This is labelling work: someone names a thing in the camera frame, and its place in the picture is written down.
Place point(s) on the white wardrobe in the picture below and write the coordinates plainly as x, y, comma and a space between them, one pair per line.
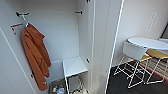
60, 33

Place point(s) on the black wardrobe hook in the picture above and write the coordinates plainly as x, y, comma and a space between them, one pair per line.
18, 14
79, 12

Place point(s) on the orange hooded sweater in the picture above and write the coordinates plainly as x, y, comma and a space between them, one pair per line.
35, 56

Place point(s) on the white clothes hanger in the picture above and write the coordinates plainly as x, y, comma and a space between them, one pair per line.
25, 21

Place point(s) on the white round table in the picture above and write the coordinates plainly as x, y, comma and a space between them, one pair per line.
150, 43

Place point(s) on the white sticker with orange strip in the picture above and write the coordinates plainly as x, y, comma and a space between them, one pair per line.
15, 26

